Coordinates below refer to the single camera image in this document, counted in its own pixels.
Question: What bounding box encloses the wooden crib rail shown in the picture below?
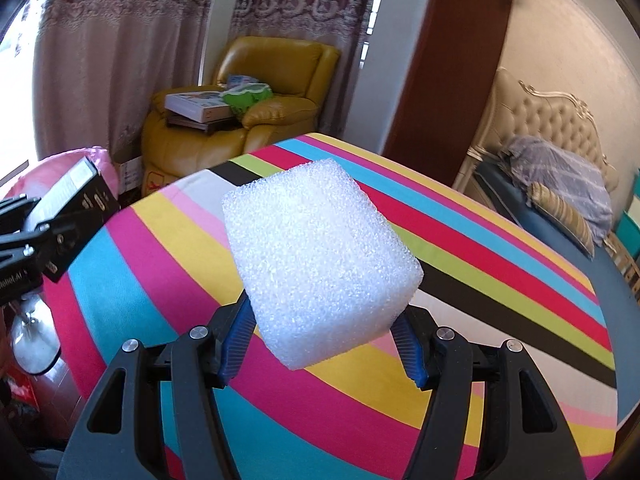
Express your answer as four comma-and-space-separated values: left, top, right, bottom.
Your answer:
602, 237, 640, 301

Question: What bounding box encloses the stack of storage boxes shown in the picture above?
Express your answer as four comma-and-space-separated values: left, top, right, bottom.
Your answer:
615, 212, 640, 256

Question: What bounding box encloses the pink plastic bag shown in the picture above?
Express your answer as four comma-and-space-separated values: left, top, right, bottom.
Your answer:
0, 146, 123, 211

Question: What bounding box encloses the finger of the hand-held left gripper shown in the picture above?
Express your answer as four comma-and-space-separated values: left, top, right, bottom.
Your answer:
0, 194, 43, 233
0, 225, 76, 271

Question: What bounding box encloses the bed with blue sheet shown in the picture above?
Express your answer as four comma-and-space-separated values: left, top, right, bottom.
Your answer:
472, 160, 640, 428

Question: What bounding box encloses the flat white box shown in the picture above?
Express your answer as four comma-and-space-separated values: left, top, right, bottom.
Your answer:
165, 91, 237, 123

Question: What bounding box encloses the small black box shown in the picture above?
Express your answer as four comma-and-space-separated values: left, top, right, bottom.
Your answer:
25, 156, 122, 283

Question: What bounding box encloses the chrome stool base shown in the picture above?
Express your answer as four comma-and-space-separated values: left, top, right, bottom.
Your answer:
10, 295, 63, 376

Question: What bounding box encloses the green plastic bag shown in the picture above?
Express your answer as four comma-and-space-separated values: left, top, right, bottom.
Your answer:
220, 82, 273, 116

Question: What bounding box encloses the striped brown pillow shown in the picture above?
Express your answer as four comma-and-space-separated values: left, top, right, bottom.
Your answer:
530, 182, 597, 260

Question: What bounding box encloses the white foam block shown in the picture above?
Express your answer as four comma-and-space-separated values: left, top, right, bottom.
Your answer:
221, 158, 425, 372

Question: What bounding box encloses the tufted beige headboard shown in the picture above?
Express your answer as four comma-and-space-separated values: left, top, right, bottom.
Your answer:
452, 67, 621, 211

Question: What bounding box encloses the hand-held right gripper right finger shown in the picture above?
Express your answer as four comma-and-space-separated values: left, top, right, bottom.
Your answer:
390, 302, 588, 480

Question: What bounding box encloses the dark wooden wardrobe panel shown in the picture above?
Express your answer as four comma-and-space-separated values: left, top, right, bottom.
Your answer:
382, 0, 518, 191

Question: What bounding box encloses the lace patterned curtain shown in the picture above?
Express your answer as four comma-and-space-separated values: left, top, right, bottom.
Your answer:
227, 0, 391, 141
30, 0, 226, 161

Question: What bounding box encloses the blue grey pillow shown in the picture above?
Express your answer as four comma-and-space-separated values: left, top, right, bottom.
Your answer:
500, 135, 613, 246

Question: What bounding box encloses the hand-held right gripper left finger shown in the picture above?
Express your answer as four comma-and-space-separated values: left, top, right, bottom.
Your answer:
59, 292, 256, 480

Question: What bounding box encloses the striped round table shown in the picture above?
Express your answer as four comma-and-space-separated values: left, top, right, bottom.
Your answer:
42, 132, 618, 480

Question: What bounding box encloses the dark wooden tray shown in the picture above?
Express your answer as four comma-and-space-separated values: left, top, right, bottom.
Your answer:
167, 114, 246, 136

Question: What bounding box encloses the cardboard box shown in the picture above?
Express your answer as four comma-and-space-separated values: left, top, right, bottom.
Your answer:
112, 155, 146, 196

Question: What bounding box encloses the yellow leather armchair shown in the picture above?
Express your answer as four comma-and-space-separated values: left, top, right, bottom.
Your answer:
141, 36, 342, 181

